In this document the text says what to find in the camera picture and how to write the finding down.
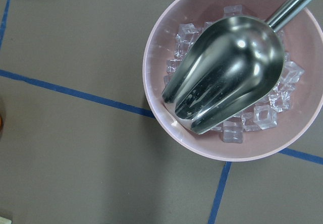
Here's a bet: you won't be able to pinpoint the steel ice scoop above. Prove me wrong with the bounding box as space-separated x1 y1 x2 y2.
161 0 323 135

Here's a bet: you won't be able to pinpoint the pink plastic bowl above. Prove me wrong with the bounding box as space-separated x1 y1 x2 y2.
142 0 322 161

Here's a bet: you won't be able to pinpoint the wooden cutting board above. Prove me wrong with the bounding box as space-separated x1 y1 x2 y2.
0 216 12 224

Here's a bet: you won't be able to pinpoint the clear plastic ice cubes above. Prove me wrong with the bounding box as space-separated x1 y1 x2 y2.
163 5 305 143

